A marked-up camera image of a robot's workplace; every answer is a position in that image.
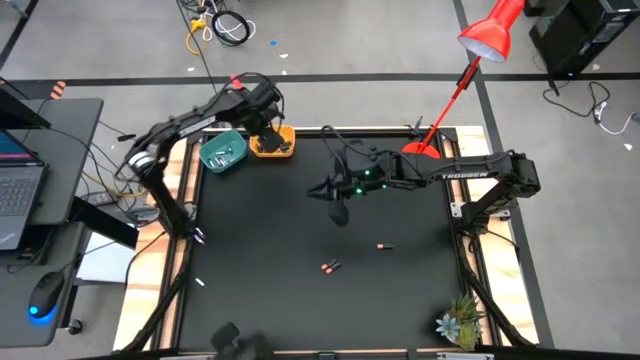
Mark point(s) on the dark laptop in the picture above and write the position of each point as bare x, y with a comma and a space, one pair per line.
20, 195

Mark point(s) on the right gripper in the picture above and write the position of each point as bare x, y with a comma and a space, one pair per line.
370, 172

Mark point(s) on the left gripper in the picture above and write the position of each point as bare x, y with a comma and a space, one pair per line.
255, 107

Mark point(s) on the black desk caster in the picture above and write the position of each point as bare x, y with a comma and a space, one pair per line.
75, 327

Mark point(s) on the orange black striped marker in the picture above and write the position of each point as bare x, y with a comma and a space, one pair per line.
58, 90

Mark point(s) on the black computer tower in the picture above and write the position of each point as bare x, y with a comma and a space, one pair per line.
565, 35

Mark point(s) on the black aluminium table frame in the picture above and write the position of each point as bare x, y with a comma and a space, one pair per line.
310, 133

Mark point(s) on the teal plastic bin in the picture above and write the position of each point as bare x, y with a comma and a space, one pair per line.
237, 150

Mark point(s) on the small succulent plant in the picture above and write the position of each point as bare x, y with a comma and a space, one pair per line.
462, 315

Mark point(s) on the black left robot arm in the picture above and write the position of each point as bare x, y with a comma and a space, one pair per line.
185, 125

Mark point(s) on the black computer desk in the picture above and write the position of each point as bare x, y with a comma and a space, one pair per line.
75, 150

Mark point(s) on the red desk lamp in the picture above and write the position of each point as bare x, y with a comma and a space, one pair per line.
490, 35

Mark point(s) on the black desk monitor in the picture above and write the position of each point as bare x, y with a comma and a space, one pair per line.
15, 112

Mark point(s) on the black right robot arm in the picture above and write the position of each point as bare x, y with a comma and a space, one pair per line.
465, 175

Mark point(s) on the black computer mouse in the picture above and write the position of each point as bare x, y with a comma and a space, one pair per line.
47, 292

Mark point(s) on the yellow plastic bin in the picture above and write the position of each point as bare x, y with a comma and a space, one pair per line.
290, 135

